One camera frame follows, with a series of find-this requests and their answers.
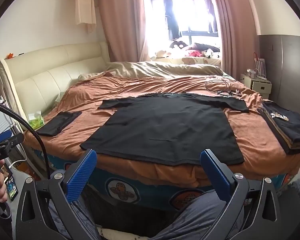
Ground striped gift bag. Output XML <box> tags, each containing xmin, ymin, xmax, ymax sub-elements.
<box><xmin>254</xmin><ymin>53</ymin><xmax>267</xmax><ymax>79</ymax></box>

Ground phone on gripper mount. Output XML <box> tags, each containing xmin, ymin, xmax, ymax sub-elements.
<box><xmin>0</xmin><ymin>164</ymin><xmax>18</xmax><ymax>201</ymax></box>

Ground black cable coil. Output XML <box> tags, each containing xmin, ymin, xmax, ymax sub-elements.
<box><xmin>205</xmin><ymin>77</ymin><xmax>241</xmax><ymax>97</ymax></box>

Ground folded black printed shirt stack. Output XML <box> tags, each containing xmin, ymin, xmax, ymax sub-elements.
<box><xmin>258</xmin><ymin>101</ymin><xmax>300</xmax><ymax>155</ymax></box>

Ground pink curtain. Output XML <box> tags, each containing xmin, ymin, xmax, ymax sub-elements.
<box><xmin>215</xmin><ymin>0</ymin><xmax>260</xmax><ymax>79</ymax></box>
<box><xmin>98</xmin><ymin>0</ymin><xmax>150</xmax><ymax>62</ymax></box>

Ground hanging dark garment left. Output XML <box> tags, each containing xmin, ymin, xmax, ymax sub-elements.
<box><xmin>164</xmin><ymin>0</ymin><xmax>181</xmax><ymax>41</ymax></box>

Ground folded black shirt left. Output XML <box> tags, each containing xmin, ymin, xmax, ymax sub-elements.
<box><xmin>37</xmin><ymin>111</ymin><xmax>82</xmax><ymax>137</ymax></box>

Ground black braided cable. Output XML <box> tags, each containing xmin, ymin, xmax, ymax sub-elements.
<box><xmin>0</xmin><ymin>100</ymin><xmax>52</xmax><ymax>181</ymax></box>

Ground black t-shirt patterned shoulders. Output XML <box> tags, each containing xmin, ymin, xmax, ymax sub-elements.
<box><xmin>80</xmin><ymin>93</ymin><xmax>249</xmax><ymax>166</ymax></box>

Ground green tissue pack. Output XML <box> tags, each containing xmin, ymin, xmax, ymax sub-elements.
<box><xmin>28</xmin><ymin>111</ymin><xmax>45</xmax><ymax>130</ymax></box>

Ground hanging dark garment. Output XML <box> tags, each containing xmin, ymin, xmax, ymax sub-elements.
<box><xmin>164</xmin><ymin>0</ymin><xmax>181</xmax><ymax>41</ymax></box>
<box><xmin>205</xmin><ymin>0</ymin><xmax>218</xmax><ymax>33</ymax></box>

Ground pink curtain left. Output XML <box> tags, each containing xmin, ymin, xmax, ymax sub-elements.
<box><xmin>98</xmin><ymin>0</ymin><xmax>150</xmax><ymax>62</ymax></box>

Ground beige duvet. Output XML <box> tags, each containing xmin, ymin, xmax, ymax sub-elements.
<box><xmin>78</xmin><ymin>61</ymin><xmax>224</xmax><ymax>82</ymax></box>

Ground hanging cream cloth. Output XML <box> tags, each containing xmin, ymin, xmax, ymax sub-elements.
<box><xmin>75</xmin><ymin>0</ymin><xmax>96</xmax><ymax>33</ymax></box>

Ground white bedside cabinet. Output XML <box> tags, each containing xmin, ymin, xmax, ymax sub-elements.
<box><xmin>239</xmin><ymin>74</ymin><xmax>272</xmax><ymax>99</ymax></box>

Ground pink curtain right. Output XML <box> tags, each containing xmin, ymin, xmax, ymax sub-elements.
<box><xmin>215</xmin><ymin>0</ymin><xmax>260</xmax><ymax>79</ymax></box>

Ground orange-brown bed blanket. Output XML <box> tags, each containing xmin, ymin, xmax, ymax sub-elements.
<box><xmin>25</xmin><ymin>73</ymin><xmax>300</xmax><ymax>188</ymax></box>

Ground hanging dark garment right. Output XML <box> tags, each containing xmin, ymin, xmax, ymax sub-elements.
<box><xmin>205</xmin><ymin>0</ymin><xmax>218</xmax><ymax>33</ymax></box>

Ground cream leather headboard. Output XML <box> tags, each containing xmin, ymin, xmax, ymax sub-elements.
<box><xmin>0</xmin><ymin>41</ymin><xmax>110</xmax><ymax>121</ymax></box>

